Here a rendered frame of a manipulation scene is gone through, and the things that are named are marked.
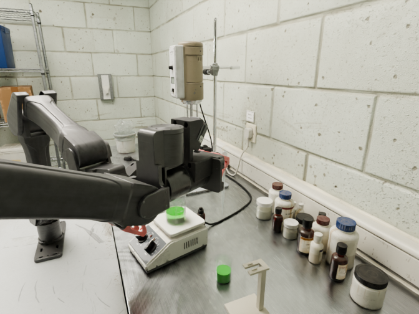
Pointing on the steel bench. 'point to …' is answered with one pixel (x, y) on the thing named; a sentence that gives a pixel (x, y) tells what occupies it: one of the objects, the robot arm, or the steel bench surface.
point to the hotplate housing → (174, 247)
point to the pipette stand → (252, 304)
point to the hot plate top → (192, 222)
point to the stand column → (215, 85)
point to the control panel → (146, 244)
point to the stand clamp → (216, 68)
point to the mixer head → (187, 71)
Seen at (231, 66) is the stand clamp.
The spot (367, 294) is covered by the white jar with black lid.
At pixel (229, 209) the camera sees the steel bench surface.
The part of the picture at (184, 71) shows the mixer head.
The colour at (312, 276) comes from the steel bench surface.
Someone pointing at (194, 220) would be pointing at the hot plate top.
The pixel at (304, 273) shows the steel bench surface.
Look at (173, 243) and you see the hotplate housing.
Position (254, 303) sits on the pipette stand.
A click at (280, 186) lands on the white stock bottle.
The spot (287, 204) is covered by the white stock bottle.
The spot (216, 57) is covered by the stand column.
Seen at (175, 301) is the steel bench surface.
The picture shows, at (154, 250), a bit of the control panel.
